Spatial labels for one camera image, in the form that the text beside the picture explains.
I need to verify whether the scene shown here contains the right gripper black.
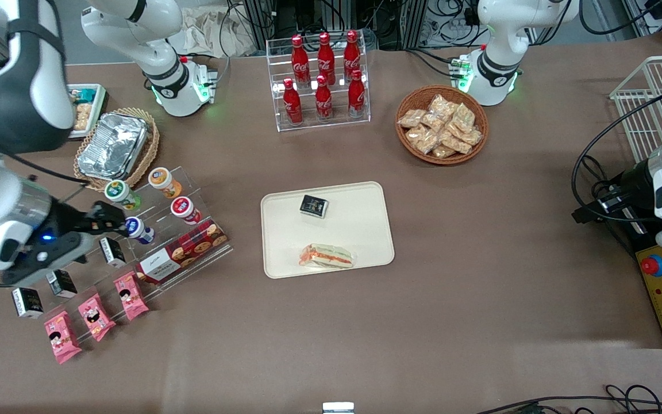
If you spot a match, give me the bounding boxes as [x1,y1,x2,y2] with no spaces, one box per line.
[48,198,128,238]

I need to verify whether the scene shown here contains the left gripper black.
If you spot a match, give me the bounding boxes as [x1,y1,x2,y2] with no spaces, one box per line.
[571,159,657,225]

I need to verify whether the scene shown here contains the triangle sandwich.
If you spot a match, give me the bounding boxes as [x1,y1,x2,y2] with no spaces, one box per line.
[299,243,354,270]

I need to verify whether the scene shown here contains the beige plastic serving tray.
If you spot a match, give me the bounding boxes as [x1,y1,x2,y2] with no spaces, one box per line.
[260,181,395,280]

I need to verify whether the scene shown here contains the green lid drink bottle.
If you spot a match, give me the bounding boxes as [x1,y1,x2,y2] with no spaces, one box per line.
[105,179,143,211]

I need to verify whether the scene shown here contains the small black snack box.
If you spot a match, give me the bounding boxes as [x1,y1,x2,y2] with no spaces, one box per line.
[299,194,330,219]
[98,236,128,270]
[11,286,45,320]
[44,269,78,300]

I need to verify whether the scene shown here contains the blue lid drink bottle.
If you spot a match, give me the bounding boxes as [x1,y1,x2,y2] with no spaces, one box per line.
[124,216,156,246]

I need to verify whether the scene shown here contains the clear acrylic tiered stand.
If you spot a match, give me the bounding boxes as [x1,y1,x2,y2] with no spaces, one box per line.
[44,166,234,349]

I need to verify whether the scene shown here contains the orange lid drink bottle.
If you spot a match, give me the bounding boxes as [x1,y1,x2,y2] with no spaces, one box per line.
[148,167,183,200]

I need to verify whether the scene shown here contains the silver foil container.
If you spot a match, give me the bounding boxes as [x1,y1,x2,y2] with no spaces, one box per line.
[76,112,149,181]

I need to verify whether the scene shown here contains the red lid drink bottle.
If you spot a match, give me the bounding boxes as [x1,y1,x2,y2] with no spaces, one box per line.
[170,195,202,225]

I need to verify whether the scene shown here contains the pink snack packet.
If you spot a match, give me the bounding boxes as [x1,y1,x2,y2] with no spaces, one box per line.
[43,310,83,366]
[113,271,151,321]
[77,292,117,343]

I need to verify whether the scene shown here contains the red cookie box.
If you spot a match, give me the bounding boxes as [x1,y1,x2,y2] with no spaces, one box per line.
[135,218,229,285]

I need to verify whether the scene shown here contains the oval tan wicker basket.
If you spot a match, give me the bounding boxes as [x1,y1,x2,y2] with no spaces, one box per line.
[73,107,161,193]

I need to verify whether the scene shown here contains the white rectangular plastic bin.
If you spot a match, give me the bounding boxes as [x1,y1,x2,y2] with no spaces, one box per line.
[66,83,108,140]

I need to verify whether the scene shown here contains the round brown wicker basket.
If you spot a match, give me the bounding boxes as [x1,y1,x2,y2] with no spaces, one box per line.
[395,85,490,167]

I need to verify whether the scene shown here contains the crumpled beige cloth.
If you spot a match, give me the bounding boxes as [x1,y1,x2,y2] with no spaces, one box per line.
[180,7,258,58]

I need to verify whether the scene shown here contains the red cola bottle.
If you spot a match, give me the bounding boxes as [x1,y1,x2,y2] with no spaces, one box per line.
[343,30,362,81]
[314,75,334,122]
[291,34,311,88]
[317,32,336,85]
[282,78,303,126]
[347,69,367,119]

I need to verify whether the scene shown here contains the clear acrylic bottle rack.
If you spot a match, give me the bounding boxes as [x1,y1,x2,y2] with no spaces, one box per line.
[265,33,371,133]

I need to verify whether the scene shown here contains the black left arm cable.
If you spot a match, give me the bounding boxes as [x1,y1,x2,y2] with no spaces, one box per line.
[571,91,662,226]

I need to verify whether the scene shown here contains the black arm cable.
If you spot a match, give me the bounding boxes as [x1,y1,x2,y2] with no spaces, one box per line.
[2,152,91,188]
[571,91,662,226]

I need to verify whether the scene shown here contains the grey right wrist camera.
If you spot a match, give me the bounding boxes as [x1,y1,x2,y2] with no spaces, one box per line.
[0,230,95,287]

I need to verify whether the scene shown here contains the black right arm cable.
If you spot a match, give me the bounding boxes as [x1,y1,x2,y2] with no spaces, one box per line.
[2,152,91,188]

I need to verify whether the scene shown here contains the white wire basket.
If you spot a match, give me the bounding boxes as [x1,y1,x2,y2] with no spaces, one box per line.
[609,55,662,165]

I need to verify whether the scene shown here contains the black floor cables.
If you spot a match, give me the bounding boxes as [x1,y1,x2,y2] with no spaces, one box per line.
[474,384,662,414]

